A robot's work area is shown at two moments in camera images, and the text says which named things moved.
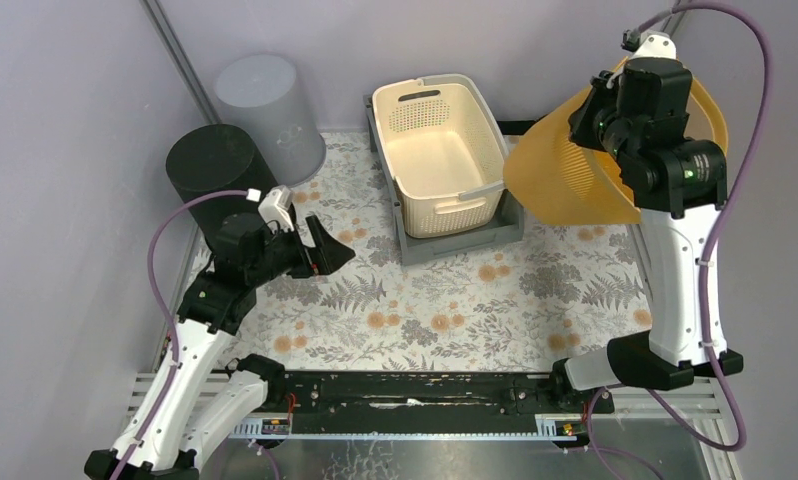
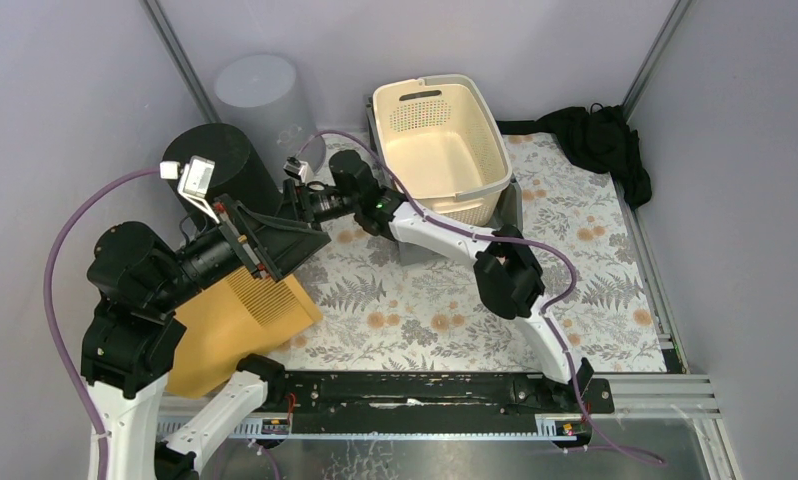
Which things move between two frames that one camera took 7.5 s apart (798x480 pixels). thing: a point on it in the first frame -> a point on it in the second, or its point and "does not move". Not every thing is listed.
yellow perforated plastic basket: (552, 173) -> (239, 317)
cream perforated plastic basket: (447, 154) does not move
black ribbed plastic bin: (217, 158) does not move
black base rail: (438, 395) does not move
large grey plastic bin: (263, 94) does not move
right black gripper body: (596, 124) -> (318, 206)
